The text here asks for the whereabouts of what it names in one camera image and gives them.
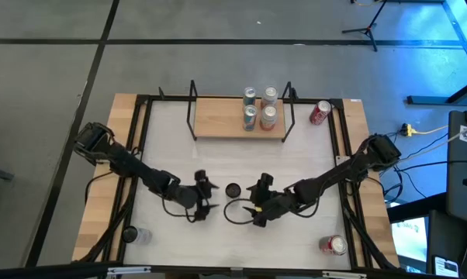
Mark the silver metal bracket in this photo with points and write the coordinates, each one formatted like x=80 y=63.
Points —
x=344 y=275
x=129 y=270

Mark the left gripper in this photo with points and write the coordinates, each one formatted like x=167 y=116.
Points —
x=203 y=193

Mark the black desk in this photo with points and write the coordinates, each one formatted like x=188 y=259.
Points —
x=462 y=174

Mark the Coca-Cola red can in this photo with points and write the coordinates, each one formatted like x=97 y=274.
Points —
x=319 y=113
x=333 y=245

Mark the Spindrift pink white can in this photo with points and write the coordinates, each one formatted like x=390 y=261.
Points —
x=268 y=116
x=270 y=95

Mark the black tripod stand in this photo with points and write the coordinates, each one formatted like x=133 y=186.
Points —
x=369 y=28

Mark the smartphone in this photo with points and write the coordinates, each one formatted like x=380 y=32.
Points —
x=446 y=267

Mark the Celsius tall white can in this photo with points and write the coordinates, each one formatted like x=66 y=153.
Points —
x=233 y=190
x=136 y=235

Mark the lit computer screen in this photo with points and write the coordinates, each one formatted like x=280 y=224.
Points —
x=410 y=240

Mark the black stand base bar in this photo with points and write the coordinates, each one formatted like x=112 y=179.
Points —
x=431 y=100

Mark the wooden shelf with black brackets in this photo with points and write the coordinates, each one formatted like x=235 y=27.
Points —
x=218 y=120

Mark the Red Bull blue silver can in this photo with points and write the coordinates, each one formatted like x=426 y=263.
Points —
x=249 y=95
x=250 y=116

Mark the small silver plate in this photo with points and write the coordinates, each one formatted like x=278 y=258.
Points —
x=342 y=160

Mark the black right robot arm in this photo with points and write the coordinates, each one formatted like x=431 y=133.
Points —
x=334 y=174

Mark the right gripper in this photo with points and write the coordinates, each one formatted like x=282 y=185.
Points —
x=270 y=203

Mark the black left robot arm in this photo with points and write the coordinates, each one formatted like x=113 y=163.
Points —
x=132 y=164

